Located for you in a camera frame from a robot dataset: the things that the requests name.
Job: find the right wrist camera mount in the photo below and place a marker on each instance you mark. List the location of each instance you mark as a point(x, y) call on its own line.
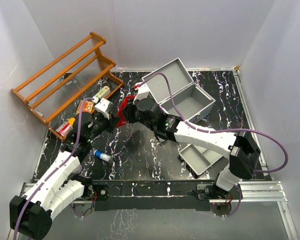
point(142, 91)

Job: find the red first aid pouch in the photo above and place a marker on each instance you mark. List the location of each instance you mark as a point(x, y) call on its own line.
point(127, 112)

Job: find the clear plastic cup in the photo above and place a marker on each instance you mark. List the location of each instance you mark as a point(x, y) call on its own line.
point(77, 170)

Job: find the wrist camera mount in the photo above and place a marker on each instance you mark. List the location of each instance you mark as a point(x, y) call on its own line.
point(103, 107)
point(142, 91)

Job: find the brown glass bottle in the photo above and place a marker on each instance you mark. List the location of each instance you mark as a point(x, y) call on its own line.
point(71, 122)

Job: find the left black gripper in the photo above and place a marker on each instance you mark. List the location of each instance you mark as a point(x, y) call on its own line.
point(113, 120)

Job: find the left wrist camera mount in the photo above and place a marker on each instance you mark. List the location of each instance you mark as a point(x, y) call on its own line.
point(103, 107)

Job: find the orange patterned packet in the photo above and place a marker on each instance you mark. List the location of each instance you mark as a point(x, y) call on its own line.
point(88, 107)

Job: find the blue white tube bottle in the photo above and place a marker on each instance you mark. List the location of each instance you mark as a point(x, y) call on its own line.
point(104, 157)

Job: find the wooden shelf rack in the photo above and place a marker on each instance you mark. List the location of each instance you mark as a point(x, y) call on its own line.
point(53, 89)

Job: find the grey divider tray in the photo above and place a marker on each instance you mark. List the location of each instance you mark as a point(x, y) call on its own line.
point(199, 159)

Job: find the white medicine box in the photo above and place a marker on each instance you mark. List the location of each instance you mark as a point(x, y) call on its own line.
point(103, 92)

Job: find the red white small box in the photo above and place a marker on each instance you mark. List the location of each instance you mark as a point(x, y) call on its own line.
point(64, 129)

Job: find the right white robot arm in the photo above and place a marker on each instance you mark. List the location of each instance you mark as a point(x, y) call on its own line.
point(239, 147)

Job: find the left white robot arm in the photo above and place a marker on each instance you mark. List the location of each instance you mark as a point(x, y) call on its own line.
point(32, 214)

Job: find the grey metal case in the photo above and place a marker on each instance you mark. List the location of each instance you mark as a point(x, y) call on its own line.
point(172, 83)

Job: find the black base frame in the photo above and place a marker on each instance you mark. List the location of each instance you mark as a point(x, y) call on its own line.
point(107, 195)

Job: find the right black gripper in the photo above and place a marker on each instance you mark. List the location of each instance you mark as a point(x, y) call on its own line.
point(129, 112)

